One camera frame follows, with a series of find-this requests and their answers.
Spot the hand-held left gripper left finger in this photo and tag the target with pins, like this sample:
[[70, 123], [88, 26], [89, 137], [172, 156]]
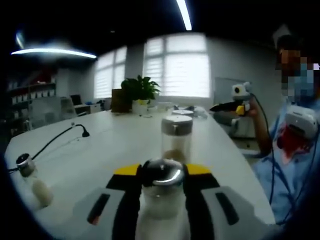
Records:
[[127, 200]]

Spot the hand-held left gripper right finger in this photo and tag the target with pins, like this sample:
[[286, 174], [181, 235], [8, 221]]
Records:
[[197, 200]]

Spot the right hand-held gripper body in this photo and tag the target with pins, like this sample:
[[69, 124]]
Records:
[[241, 91]]

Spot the small seasoning bottle white contents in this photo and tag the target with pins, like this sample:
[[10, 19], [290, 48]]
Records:
[[162, 205]]

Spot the tall seasoning bottle brown contents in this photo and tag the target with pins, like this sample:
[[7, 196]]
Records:
[[176, 125]]

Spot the small seasoning bottle beige contents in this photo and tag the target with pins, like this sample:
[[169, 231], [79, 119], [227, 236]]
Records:
[[30, 170]]

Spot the person's right hand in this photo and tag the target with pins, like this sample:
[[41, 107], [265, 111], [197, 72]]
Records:
[[255, 108]]

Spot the clear plastic bag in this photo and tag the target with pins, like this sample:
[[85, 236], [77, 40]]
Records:
[[200, 112]]

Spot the white chest-worn headset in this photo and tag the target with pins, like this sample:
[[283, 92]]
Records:
[[300, 122]]

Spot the window with white blinds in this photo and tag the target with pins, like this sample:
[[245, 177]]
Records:
[[110, 75], [177, 67]]

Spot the small white black clip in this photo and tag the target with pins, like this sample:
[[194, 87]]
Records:
[[147, 116]]

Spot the person in blue shirt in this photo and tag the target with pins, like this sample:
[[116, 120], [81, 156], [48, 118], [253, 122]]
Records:
[[287, 175]]

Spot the green potted plant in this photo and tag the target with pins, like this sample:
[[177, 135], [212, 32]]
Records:
[[140, 87]]

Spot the white ceiling light strip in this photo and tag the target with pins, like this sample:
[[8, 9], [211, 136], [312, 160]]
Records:
[[184, 15], [55, 52]]

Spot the brown cardboard box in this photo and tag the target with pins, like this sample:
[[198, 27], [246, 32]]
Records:
[[120, 100]]

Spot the white office chair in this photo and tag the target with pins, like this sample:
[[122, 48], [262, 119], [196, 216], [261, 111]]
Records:
[[68, 107]]

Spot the dark desktop monitor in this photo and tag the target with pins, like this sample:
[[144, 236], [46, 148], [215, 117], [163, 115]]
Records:
[[75, 99]]

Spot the grey mesh office chair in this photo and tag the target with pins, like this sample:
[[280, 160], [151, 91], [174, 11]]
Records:
[[45, 110]]

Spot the row of white storage bins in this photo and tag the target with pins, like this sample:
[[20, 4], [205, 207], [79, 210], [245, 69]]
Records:
[[32, 96]]

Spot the white storage shelf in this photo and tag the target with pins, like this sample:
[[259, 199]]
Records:
[[30, 86]]

